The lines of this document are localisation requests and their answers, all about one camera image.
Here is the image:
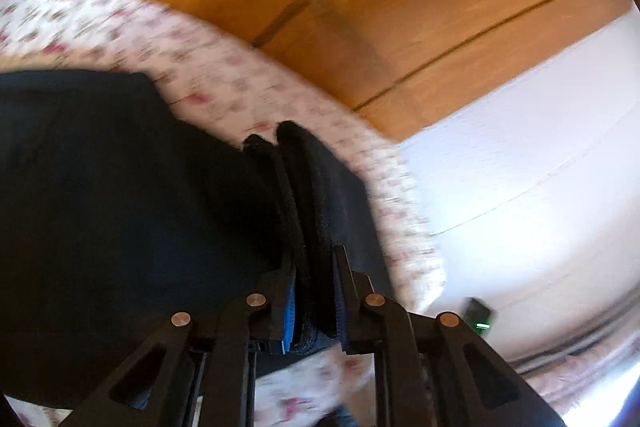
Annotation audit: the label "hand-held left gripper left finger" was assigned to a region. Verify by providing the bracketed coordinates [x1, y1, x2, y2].
[72, 266, 298, 427]

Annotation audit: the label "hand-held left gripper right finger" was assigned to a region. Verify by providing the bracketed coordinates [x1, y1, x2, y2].
[332, 245, 566, 427]

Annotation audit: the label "black pants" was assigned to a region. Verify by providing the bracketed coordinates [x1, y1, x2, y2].
[0, 71, 393, 410]

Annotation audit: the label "small black device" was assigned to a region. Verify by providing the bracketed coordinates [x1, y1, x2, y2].
[462, 297, 496, 336]

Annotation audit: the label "pale floral cloth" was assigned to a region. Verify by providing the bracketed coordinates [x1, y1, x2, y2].
[515, 339, 640, 414]

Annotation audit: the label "wooden panelled wardrobe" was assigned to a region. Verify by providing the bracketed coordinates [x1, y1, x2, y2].
[15, 0, 640, 142]

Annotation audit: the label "floral bedspread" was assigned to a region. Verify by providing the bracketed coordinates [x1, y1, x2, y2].
[0, 0, 448, 427]

